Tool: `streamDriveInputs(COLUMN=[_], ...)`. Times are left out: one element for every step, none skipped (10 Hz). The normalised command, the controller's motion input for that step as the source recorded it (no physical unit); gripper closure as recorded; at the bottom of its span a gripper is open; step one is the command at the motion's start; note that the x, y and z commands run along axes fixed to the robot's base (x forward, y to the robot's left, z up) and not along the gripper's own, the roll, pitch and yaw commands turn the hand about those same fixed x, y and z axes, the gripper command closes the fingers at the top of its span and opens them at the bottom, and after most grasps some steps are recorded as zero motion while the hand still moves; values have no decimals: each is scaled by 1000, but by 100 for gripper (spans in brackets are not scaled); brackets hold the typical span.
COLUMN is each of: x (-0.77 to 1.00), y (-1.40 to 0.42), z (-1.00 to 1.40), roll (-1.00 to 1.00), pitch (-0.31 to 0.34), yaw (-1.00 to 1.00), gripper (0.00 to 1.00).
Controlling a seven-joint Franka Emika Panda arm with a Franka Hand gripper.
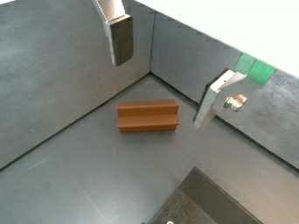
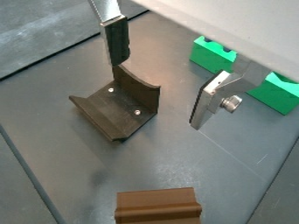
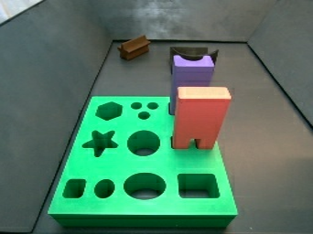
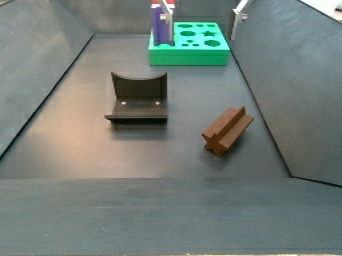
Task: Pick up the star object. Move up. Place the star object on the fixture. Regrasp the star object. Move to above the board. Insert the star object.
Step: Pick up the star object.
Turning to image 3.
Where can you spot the brown star block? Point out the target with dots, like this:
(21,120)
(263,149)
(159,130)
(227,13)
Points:
(133,48)

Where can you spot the black angle fixture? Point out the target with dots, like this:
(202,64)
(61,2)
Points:
(192,54)

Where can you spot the green shape sorter board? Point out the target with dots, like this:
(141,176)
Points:
(127,180)

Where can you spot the red arch block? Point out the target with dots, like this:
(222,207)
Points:
(199,113)

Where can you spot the purple rectangular block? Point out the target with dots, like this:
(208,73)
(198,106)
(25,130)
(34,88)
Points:
(190,73)

